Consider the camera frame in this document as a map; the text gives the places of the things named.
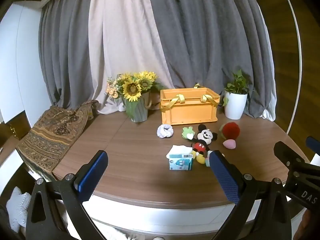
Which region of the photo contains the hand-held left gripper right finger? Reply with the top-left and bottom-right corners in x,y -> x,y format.
209,150 -> 292,240

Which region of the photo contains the grey curtain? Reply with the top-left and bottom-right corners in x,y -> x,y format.
147,0 -> 278,119
37,0 -> 101,111

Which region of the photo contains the green frog sponge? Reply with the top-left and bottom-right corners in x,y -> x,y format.
181,126 -> 196,140

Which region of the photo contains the red fluffy strawberry plush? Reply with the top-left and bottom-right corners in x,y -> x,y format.
219,122 -> 241,141

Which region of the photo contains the brown patterned cloth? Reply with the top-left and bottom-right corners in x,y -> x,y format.
16,100 -> 99,181

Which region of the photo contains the sunflower bouquet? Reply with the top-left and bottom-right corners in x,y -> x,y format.
117,71 -> 160,103

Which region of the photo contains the white cabinet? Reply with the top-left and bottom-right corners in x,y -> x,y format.
0,1 -> 53,132

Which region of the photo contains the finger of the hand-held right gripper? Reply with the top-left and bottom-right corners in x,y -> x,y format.
273,141 -> 312,178
306,136 -> 320,157

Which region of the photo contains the pink teardrop sponge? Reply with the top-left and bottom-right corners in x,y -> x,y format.
223,138 -> 238,150

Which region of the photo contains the white sheer curtain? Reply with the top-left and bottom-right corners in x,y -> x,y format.
261,104 -> 277,122

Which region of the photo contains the potted plant in white pot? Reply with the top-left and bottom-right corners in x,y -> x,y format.
222,69 -> 253,120

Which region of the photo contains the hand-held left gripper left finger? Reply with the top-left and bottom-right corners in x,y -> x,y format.
25,150 -> 109,240

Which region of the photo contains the white fluffy scrunchie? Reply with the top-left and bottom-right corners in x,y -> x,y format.
157,124 -> 174,139

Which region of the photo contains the beige curtain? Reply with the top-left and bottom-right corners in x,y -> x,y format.
89,0 -> 176,116

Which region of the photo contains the mouse plush toy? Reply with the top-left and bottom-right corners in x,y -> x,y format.
190,124 -> 218,164

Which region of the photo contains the white striped cloth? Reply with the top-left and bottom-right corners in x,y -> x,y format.
6,187 -> 32,233

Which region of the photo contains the white tissue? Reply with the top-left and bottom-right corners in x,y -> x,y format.
166,144 -> 193,159

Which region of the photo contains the grey-green ribbed vase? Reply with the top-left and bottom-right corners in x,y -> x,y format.
122,92 -> 150,123

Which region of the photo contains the small peach flower bunch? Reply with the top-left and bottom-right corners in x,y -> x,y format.
106,77 -> 121,100

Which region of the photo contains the orange plastic crate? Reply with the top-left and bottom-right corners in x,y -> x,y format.
160,83 -> 220,126

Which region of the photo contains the blue printed tissue pack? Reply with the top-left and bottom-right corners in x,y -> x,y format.
168,154 -> 195,171

